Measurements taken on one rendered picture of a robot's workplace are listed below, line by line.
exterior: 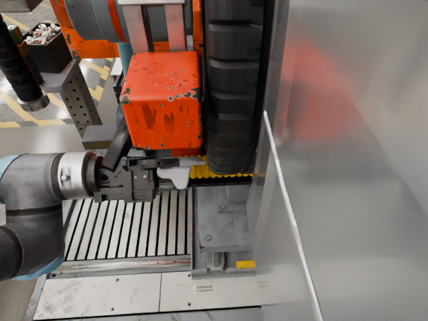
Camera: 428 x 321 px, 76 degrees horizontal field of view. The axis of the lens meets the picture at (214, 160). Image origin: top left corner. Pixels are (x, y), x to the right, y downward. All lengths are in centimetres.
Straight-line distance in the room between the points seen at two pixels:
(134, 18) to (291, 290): 28
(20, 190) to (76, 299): 58
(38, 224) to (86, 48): 75
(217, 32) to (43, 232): 46
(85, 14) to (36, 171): 28
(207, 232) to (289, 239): 75
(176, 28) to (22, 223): 43
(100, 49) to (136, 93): 90
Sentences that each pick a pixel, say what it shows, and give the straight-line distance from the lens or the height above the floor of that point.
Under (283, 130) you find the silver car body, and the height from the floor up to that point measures 92.
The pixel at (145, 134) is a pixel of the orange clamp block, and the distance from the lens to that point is 29.
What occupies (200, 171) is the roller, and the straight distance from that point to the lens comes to 66.
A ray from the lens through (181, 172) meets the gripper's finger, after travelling 51.
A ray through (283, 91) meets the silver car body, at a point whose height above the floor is 94.
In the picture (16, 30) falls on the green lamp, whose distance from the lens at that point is 118.
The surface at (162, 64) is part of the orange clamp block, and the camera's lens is 31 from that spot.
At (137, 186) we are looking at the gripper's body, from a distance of 52.
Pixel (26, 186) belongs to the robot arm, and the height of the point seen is 65.
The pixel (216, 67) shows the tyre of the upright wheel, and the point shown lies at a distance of 29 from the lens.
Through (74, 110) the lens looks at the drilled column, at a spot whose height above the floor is 19.
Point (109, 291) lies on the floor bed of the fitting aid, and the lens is 105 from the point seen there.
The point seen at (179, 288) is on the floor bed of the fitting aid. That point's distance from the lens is 100.
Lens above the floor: 103
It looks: 48 degrees down
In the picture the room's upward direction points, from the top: straight up
